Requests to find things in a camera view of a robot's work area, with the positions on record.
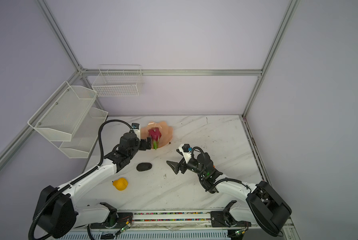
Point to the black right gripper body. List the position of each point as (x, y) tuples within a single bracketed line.
[(193, 166)]

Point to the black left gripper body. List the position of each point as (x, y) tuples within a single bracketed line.
[(135, 150)]

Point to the magenta dragon fruit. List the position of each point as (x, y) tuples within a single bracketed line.
[(155, 135)]

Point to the dark avocado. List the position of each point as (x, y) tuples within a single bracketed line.
[(141, 167)]

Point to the yellow lemon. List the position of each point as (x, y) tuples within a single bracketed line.
[(121, 184)]

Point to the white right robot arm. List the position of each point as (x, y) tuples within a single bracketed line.
[(252, 203)]

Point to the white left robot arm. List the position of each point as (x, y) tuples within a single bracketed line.
[(57, 212)]

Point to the peach wavy fruit bowl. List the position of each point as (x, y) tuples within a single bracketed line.
[(165, 130)]

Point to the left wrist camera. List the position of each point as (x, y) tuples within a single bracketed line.
[(136, 129)]

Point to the base rail with cables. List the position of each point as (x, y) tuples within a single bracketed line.
[(168, 225)]

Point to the white wire wall basket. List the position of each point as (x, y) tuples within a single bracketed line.
[(119, 81)]

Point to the white mesh wall shelf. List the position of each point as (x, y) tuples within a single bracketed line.
[(70, 121)]

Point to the aluminium frame post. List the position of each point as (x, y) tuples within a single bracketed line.
[(261, 25)]

